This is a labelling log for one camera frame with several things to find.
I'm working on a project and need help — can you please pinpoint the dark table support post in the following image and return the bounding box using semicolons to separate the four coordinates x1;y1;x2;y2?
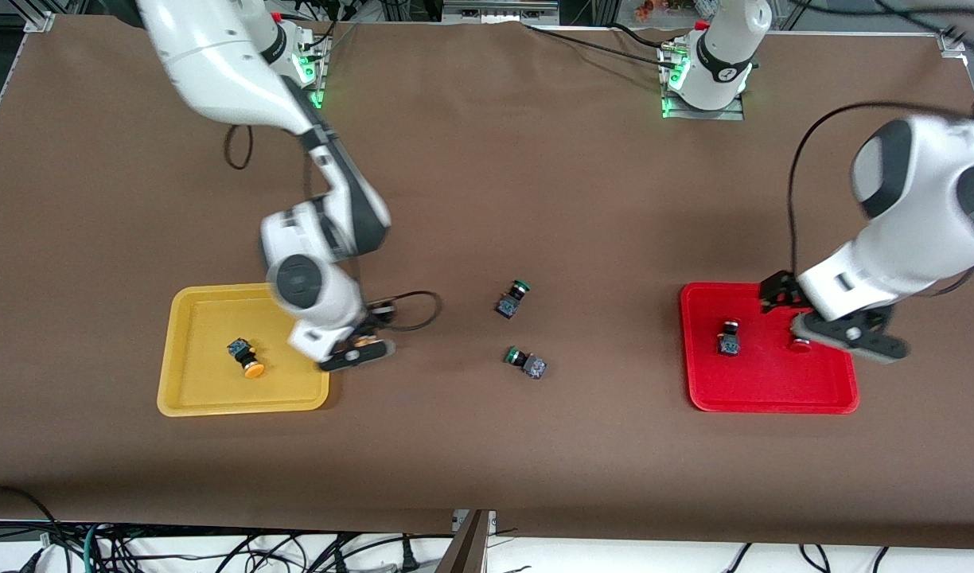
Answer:
435;509;492;573

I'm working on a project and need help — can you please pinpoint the black cable on table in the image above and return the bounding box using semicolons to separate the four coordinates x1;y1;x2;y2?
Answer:
523;22;683;71

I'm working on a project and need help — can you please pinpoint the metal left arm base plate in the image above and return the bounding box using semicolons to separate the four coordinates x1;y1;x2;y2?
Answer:
660;44;746;122

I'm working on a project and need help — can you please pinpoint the black floor cable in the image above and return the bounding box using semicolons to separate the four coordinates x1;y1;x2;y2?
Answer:
0;485;58;550

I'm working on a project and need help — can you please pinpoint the yellow plastic tray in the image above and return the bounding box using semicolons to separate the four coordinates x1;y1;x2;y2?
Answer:
157;283;333;419

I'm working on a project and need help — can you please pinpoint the green floor cable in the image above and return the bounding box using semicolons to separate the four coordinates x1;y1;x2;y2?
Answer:
81;521;110;573

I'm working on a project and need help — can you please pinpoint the red plastic tray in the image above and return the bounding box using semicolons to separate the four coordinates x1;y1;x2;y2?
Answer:
680;283;860;415

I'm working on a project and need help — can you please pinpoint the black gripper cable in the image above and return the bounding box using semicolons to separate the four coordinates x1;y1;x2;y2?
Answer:
785;99;974;275
223;121;443;332

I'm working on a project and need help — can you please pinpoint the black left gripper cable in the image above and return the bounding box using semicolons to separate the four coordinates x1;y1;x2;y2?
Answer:
785;99;974;275

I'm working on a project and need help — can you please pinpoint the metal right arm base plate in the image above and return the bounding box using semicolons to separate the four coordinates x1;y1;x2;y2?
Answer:
292;36;329;110

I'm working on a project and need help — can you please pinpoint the aluminium frame profile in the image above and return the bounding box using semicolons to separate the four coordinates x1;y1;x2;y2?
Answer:
442;0;561;25

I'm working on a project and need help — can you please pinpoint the brown table cover sheet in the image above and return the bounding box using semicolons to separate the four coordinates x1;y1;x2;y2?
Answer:
0;14;974;550

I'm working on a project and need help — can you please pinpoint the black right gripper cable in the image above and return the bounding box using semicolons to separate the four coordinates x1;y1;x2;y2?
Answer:
223;121;443;332

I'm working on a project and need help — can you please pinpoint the green mushroom push button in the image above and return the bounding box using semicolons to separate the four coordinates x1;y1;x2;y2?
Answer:
503;346;548;380
495;279;533;319

